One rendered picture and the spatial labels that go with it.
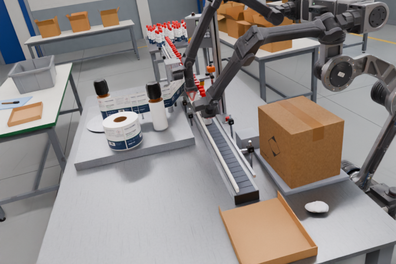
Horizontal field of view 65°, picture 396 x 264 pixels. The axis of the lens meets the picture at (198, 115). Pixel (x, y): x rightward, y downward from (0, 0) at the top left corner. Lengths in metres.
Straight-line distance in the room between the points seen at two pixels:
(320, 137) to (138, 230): 0.82
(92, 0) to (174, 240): 8.45
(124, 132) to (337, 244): 1.14
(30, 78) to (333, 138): 2.93
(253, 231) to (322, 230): 0.25
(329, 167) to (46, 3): 8.68
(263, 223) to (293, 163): 0.27
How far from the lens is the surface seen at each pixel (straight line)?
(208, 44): 1.94
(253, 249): 1.21
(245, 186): 1.38
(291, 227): 1.28
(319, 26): 1.45
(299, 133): 1.28
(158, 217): 1.38
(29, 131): 2.72
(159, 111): 1.85
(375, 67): 1.98
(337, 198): 1.43
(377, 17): 1.61
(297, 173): 1.38
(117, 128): 1.73
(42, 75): 3.53
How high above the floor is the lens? 1.76
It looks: 26 degrees down
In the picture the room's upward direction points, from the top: 8 degrees counter-clockwise
